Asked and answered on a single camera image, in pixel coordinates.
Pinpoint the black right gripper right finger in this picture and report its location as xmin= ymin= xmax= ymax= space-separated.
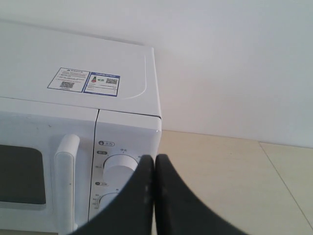
xmin=154 ymin=154 xmax=246 ymax=235

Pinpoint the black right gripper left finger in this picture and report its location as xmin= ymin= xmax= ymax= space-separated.
xmin=73 ymin=155 xmax=154 ymax=235

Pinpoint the white microwave door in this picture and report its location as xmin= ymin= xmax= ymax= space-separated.
xmin=0 ymin=109 xmax=97 ymax=234

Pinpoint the white Midea microwave body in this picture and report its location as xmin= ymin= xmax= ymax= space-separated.
xmin=0 ymin=20 xmax=162 ymax=232

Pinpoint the lower white timer knob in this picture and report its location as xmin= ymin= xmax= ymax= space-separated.
xmin=99 ymin=192 xmax=119 ymax=211

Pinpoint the upper white power knob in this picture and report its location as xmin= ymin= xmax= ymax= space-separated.
xmin=103 ymin=154 xmax=138 ymax=183

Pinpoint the blue white label sticker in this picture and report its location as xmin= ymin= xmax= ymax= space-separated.
xmin=48 ymin=68 xmax=120 ymax=97

